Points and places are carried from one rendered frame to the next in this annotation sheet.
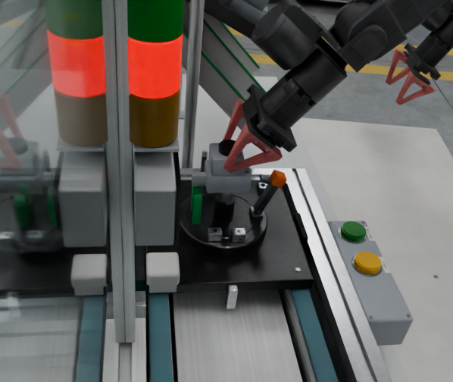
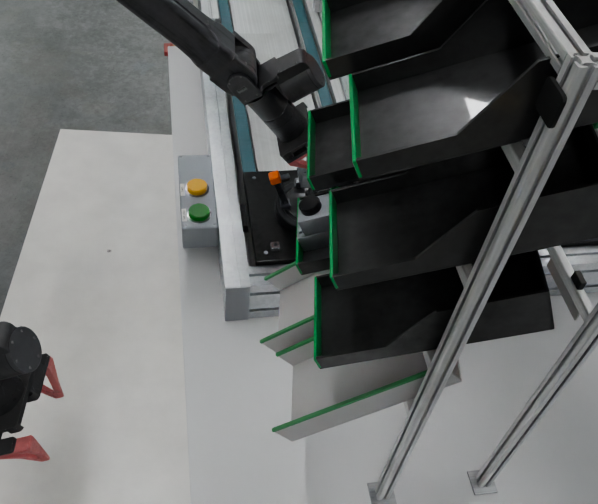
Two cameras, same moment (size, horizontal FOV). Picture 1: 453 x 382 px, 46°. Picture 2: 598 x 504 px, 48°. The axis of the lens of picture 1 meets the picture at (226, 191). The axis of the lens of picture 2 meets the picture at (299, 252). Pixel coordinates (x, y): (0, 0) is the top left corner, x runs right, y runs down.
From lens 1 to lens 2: 1.62 m
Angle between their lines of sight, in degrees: 93
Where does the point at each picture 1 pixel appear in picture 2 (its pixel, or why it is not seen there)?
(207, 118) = (332, 491)
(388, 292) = (187, 170)
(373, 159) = (96, 417)
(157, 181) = not seen: hidden behind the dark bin
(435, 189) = not seen: hidden behind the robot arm
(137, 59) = not seen: outside the picture
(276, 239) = (267, 200)
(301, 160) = (202, 403)
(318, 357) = (246, 143)
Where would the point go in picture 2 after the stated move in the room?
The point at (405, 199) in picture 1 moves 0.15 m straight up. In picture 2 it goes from (87, 343) to (74, 292)
